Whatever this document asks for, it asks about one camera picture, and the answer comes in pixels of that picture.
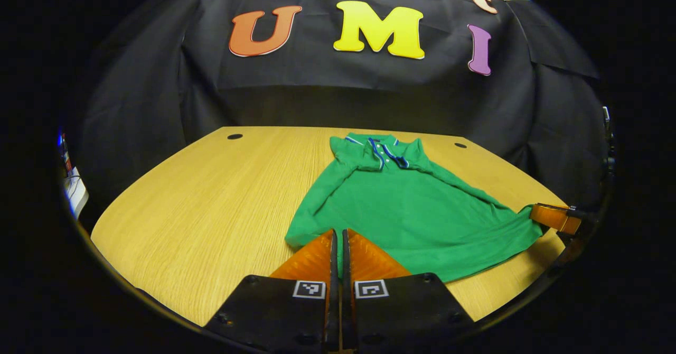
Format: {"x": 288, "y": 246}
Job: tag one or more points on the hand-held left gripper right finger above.
{"x": 347, "y": 311}

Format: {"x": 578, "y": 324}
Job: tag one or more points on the black backdrop cloth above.
{"x": 343, "y": 95}

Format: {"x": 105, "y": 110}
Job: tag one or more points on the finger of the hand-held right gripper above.
{"x": 549, "y": 217}

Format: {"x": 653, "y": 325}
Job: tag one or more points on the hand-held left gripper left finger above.
{"x": 332, "y": 311}

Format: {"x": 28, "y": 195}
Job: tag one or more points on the green T-shirt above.
{"x": 412, "y": 211}

